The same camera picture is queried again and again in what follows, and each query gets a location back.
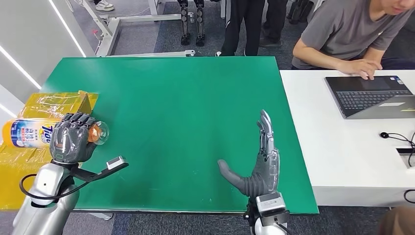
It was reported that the person's right hand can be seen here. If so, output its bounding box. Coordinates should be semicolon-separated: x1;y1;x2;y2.
336;59;384;81

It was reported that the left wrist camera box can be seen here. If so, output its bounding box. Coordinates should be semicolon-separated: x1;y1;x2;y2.
69;156;130;182

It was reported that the white shoe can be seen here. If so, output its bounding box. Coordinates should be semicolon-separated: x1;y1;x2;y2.
94;0;115;12

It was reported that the white desk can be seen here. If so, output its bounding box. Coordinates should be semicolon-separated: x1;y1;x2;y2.
279;70;415;208

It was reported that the white metal frame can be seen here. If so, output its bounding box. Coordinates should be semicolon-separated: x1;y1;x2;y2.
66;0;197;58

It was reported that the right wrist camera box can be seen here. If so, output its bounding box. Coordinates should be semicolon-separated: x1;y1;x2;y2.
255;192;287;215

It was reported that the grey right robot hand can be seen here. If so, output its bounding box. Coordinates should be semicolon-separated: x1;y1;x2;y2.
217;109;280;198

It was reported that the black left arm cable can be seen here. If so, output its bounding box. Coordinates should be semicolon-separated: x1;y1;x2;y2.
19;173;91;201

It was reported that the green table mat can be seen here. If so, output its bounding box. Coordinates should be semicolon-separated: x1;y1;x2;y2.
40;56;320;215

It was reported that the standing person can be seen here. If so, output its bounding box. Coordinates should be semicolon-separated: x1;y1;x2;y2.
258;0;290;48
215;0;267;58

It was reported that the black cable with round plug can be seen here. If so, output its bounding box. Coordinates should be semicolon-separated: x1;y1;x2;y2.
380;131;415;168

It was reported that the black robot leg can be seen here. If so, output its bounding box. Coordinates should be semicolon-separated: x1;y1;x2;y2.
177;0;192;47
194;0;207;47

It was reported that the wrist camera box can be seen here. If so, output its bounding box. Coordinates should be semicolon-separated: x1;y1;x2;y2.
69;156;130;182
255;192;287;215

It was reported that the brown rounded object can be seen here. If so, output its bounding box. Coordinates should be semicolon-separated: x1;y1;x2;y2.
377;206;415;235

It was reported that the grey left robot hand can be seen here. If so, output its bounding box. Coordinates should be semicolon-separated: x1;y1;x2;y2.
48;112;98;164

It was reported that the orange detergent bottle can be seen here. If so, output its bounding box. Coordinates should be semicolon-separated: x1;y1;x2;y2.
1;118;110;149

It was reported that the yellow taped cardboard box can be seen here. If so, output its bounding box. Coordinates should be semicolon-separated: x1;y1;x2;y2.
0;90;100;212

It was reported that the dark grey laptop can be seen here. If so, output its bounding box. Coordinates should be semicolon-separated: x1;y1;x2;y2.
324;75;415;120

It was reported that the seated person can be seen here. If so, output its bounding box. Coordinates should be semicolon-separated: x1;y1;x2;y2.
291;0;415;80

